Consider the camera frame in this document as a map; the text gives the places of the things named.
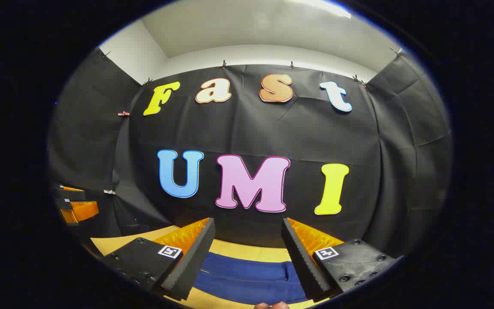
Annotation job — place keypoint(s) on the small white clip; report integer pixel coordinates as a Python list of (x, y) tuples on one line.
[(109, 192)]

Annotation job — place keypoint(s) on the blue jeans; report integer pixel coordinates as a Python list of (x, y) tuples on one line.
[(247, 279)]

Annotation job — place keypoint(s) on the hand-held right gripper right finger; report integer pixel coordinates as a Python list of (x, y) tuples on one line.
[(300, 257)]

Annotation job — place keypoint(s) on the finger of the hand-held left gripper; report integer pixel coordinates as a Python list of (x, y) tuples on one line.
[(85, 211), (72, 194)]

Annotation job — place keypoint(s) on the black backdrop cloth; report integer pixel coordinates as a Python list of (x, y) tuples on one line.
[(272, 128)]

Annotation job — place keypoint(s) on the small red clip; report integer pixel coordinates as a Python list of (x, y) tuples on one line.
[(123, 113)]

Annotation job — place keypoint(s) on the row of small metal clips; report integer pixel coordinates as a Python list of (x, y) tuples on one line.
[(224, 64)]

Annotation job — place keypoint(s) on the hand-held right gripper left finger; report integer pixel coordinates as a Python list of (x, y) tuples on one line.
[(193, 257)]

